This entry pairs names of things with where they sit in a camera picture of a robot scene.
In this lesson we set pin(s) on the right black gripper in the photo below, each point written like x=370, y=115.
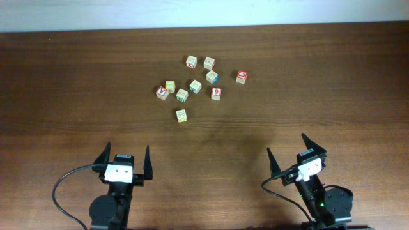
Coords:
x=309, y=145

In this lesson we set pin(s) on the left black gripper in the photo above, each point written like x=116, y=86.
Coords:
x=100, y=161

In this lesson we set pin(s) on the wooden block yellow K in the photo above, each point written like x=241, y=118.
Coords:
x=181, y=115

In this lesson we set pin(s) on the wooden block red U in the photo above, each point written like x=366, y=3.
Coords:
x=241, y=77

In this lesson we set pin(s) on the wooden block red 9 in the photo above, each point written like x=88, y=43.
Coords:
x=216, y=94

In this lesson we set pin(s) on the wooden block blue side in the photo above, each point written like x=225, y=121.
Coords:
x=212, y=77

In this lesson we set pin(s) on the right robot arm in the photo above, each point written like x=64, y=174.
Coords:
x=328, y=207

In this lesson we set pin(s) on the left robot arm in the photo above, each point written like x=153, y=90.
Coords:
x=111, y=211

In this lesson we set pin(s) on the wooden block red A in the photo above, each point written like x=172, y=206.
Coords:
x=162, y=93

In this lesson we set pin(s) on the wooden block green side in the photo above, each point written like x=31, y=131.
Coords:
x=182, y=95

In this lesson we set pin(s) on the wooden block teal side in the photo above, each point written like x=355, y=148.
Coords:
x=195, y=86

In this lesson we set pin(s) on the wooden block red X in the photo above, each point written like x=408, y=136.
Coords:
x=191, y=62

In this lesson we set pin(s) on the plain wooden block top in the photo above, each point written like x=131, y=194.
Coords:
x=209, y=63

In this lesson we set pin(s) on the wooden block yellow frame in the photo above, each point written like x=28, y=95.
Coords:
x=170, y=86

